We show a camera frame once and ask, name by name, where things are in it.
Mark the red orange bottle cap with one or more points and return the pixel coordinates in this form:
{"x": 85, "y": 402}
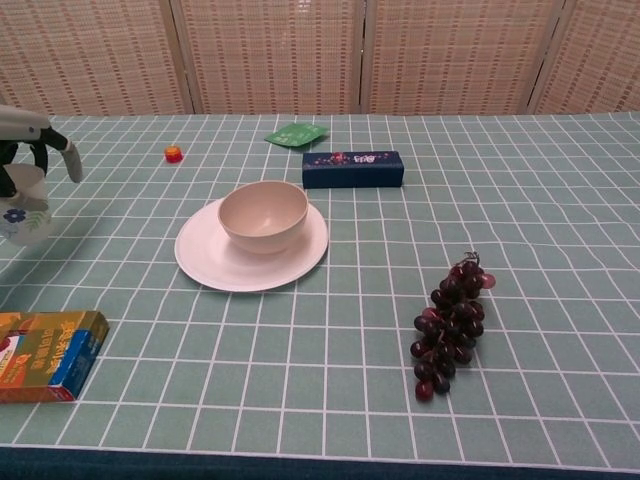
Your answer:
{"x": 173, "y": 155}

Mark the white floral mug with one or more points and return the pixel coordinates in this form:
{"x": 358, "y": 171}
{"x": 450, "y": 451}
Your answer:
{"x": 30, "y": 220}

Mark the long dark blue box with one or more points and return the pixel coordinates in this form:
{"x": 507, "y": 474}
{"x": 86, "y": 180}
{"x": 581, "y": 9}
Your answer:
{"x": 350, "y": 172}

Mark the green foil packet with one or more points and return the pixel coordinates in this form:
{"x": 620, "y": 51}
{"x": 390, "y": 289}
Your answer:
{"x": 292, "y": 135}

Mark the dark purple grape bunch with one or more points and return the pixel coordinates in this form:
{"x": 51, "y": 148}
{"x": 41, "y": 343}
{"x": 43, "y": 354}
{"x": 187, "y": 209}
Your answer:
{"x": 450, "y": 325}

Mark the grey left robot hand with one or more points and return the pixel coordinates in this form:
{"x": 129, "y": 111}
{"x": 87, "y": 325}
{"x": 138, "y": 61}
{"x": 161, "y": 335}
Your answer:
{"x": 20, "y": 125}

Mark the bamboo folding screen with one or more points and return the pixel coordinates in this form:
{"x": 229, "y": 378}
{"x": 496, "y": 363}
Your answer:
{"x": 275, "y": 55}

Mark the off-white bowl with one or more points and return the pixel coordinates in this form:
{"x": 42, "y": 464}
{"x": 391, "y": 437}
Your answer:
{"x": 260, "y": 220}

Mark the white round plate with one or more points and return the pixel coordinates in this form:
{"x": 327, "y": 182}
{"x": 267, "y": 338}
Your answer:
{"x": 210, "y": 260}

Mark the green checked tablecloth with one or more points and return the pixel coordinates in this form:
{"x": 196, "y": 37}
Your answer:
{"x": 320, "y": 375}

